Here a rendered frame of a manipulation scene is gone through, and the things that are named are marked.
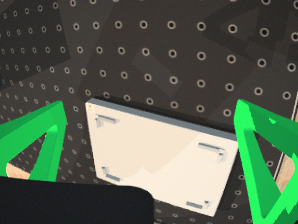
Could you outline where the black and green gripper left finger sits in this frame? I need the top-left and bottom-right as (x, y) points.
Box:
(0, 101), (67, 182)

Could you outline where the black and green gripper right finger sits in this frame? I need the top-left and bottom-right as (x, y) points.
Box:
(234, 100), (298, 224)

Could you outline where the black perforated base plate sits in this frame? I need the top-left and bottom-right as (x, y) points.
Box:
(0, 0), (298, 224)

